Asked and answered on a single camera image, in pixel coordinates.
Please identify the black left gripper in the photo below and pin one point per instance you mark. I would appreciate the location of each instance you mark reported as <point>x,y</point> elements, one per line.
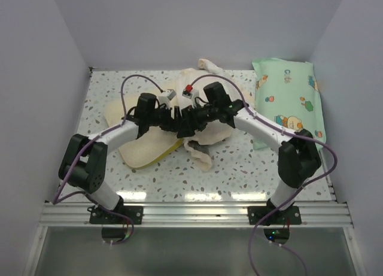
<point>171,124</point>

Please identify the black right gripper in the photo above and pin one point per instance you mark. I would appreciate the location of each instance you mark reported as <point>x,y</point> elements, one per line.
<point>191,121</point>

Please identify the cream yellow dotted pillow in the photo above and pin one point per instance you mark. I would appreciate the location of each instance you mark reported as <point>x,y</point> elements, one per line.
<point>146,150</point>

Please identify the white pillowcase with cream ruffle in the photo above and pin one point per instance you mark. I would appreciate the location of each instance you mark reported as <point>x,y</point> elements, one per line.
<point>198,145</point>

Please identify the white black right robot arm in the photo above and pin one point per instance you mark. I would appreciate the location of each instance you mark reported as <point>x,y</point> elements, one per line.
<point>298,157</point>

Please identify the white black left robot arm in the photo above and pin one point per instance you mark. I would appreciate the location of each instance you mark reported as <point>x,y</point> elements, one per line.
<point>85,160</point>

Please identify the green cartoon print pillow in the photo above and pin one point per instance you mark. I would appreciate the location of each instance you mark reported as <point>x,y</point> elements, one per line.
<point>287,93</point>

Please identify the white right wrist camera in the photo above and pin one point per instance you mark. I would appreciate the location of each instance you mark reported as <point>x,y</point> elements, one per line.
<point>190,92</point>

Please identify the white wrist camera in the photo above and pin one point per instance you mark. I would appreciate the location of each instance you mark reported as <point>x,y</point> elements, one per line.
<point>166,97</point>
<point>190,92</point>

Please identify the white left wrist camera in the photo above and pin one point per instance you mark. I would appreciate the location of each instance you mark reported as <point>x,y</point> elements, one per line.
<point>166,97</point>

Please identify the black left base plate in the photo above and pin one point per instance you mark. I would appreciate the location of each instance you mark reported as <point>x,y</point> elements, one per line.
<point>123,214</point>

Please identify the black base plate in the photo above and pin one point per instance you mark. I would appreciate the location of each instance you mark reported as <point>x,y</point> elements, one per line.
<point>123,214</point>
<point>261,215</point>

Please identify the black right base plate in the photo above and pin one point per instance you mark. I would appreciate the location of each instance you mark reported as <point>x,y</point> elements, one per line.
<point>261,215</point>

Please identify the aluminium front rail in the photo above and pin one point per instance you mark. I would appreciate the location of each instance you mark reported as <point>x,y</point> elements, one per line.
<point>204,215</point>

